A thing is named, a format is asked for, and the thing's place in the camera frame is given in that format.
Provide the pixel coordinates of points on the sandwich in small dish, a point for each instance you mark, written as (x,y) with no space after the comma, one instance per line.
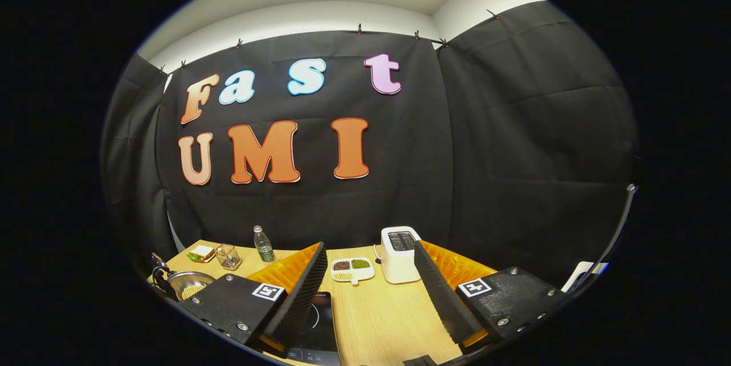
(201,252)

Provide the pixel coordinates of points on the black backdrop cloth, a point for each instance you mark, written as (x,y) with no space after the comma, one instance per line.
(485,155)

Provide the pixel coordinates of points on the white toaster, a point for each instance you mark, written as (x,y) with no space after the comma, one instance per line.
(400,260)

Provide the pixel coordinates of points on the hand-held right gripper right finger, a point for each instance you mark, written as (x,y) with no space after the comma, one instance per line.
(442,297)

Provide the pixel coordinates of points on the clear plastic water bottle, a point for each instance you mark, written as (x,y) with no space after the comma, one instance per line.
(264,249)

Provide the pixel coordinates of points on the stainless steel pot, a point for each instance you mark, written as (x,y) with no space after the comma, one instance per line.
(191,278)

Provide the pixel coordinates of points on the white divided plate of beans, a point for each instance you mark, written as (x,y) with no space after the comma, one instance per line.
(352,270)

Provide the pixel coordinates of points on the row of black cloth clips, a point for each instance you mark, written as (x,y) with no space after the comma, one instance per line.
(360,28)

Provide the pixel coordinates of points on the pile of soybeans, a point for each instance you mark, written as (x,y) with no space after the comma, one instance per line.
(194,292)

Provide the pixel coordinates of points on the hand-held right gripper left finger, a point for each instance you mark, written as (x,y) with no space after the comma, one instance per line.
(300,303)

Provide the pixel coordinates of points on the black induction cooktop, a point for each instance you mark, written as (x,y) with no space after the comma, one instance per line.
(322,326)

